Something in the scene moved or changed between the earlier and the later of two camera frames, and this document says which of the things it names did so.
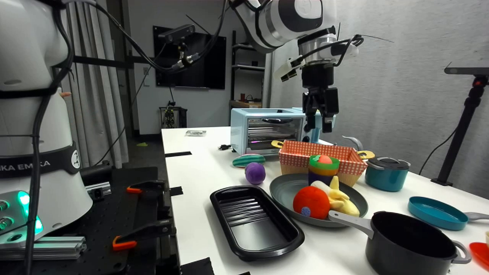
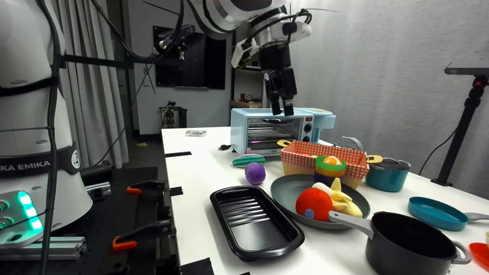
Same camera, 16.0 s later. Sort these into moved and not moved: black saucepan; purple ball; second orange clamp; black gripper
Moved: black gripper
Not moved: purple ball; second orange clamp; black saucepan
